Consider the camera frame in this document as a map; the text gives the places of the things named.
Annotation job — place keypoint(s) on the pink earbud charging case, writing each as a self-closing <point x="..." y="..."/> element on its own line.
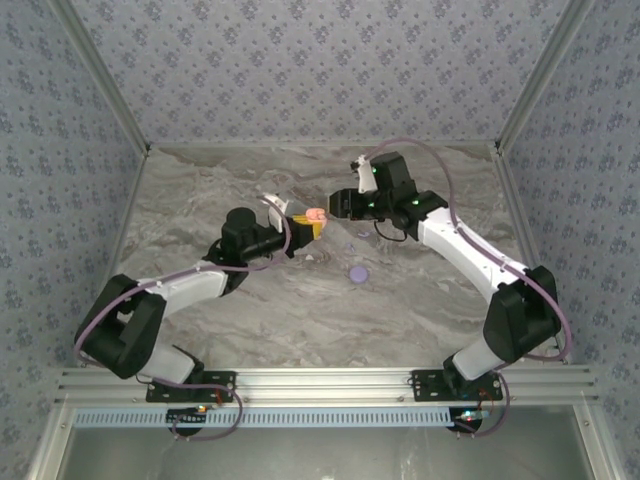
<point x="316" y="215"/>

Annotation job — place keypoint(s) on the small purple earbud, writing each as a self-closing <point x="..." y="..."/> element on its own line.
<point x="350" y="247"/>

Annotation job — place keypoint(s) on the purple earbud charging case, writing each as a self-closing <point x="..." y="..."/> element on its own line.
<point x="359" y="274"/>

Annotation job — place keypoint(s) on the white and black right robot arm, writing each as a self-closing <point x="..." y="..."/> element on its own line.
<point x="465" y="245"/>

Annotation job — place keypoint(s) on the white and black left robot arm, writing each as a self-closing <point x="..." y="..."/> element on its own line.
<point x="200" y="285"/>

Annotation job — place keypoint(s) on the small black controller board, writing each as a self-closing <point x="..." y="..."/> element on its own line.
<point x="182" y="417"/>
<point x="462" y="422"/>

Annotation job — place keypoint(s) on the grey metal panel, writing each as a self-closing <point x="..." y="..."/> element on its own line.
<point x="325" y="455"/>

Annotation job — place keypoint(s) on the thin aluminium table edge rail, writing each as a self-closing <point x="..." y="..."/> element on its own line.
<point x="325" y="144"/>

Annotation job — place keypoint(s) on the aluminium table side rail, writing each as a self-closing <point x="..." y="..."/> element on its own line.
<point x="118" y="250"/>
<point x="523" y="235"/>

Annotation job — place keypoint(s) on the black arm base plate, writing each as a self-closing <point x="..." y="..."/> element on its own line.
<point x="425" y="385"/>
<point x="222" y="376"/>

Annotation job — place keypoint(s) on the long aluminium mounting rail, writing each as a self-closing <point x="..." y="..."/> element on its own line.
<point x="325" y="385"/>

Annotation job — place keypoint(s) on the slanted aluminium frame post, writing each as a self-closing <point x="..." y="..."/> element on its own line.
<point x="536" y="82"/>
<point x="109" y="82"/>

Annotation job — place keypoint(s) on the aluminium frame leg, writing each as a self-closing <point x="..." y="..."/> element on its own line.
<point x="50" y="440"/>
<point x="595" y="445"/>

